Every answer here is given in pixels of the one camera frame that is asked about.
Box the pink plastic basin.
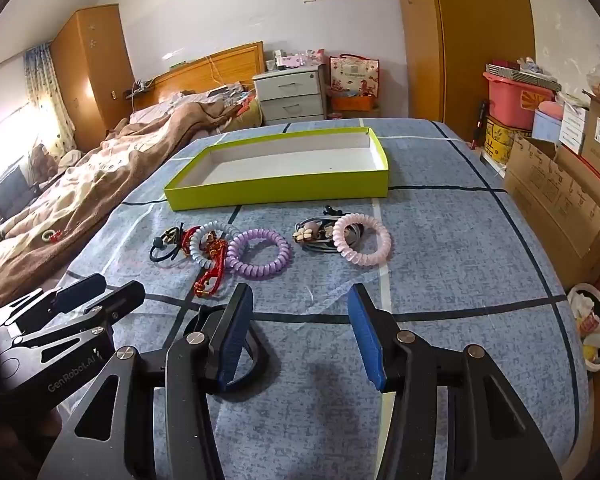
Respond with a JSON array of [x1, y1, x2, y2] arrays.
[[482, 71, 556, 128]]

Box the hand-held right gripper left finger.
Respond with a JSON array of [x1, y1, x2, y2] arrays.
[[37, 284, 255, 480]]

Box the purple spiral hair tie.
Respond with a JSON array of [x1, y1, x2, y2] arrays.
[[226, 229, 293, 281]]

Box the black hair ties with charm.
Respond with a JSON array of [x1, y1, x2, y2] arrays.
[[292, 216, 346, 256]]

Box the grey nightstand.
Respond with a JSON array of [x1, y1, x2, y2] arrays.
[[252, 64, 327, 126]]

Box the black red stick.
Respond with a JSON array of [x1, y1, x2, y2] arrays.
[[472, 100, 488, 148]]

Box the pink spiral hair tie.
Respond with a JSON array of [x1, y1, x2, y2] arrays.
[[332, 213, 392, 267]]

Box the white trash bin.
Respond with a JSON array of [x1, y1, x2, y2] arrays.
[[566, 282, 600, 372]]

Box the white carton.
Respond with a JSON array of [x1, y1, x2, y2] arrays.
[[560, 102, 591, 156]]

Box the yellow patterned pillow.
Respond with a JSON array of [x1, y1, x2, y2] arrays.
[[225, 97, 263, 128]]

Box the pink box on nightstand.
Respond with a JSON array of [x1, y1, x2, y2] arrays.
[[275, 52, 326, 68]]

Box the red cord gold bead bracelet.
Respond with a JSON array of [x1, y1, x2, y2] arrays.
[[177, 225, 203, 256]]

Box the bed with brown blanket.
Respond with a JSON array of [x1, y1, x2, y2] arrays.
[[0, 92, 261, 311]]

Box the large open cardboard box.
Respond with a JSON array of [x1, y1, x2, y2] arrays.
[[502, 135, 600, 291]]

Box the blue checked sheet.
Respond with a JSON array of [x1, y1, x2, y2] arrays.
[[55, 119, 591, 480]]

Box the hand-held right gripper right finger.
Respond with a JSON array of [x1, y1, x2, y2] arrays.
[[347, 283, 563, 480]]

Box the brown stuffed bear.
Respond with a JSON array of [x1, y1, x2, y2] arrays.
[[27, 142, 56, 181]]

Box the black wristband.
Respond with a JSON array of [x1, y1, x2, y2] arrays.
[[196, 305, 271, 393]]

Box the wooden headboard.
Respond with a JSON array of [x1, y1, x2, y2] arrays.
[[132, 41, 266, 111]]

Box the orange box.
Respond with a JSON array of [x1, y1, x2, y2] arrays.
[[330, 96, 378, 112]]

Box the black chair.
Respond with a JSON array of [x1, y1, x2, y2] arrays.
[[0, 165, 37, 221]]

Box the green cardboard box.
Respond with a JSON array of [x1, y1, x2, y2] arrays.
[[163, 127, 391, 212]]

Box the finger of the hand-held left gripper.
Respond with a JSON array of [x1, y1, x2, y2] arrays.
[[10, 281, 147, 361], [0, 273, 108, 333]]

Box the red braided knot bracelet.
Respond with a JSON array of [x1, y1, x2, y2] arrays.
[[194, 232, 231, 299]]

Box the striped flat board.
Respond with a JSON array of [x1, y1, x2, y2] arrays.
[[485, 62, 563, 92]]

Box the floral curtain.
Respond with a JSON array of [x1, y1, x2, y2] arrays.
[[22, 42, 78, 156]]

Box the yellow black patterned box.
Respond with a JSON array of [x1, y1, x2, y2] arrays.
[[482, 117, 533, 166]]

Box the black cord bead bracelet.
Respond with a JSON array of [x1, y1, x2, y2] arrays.
[[149, 239, 191, 265]]

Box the light blue spiral hair tie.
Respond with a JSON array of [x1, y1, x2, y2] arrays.
[[189, 221, 238, 270]]

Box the narrow wooden wardrobe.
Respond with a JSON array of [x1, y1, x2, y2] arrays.
[[50, 4, 136, 153]]

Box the white charging cable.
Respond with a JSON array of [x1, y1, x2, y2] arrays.
[[205, 52, 226, 88]]

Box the red patterned gift bag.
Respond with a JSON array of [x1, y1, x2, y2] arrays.
[[328, 54, 381, 101]]

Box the black gold charm bracelet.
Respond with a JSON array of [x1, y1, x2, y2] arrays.
[[160, 222, 188, 246]]

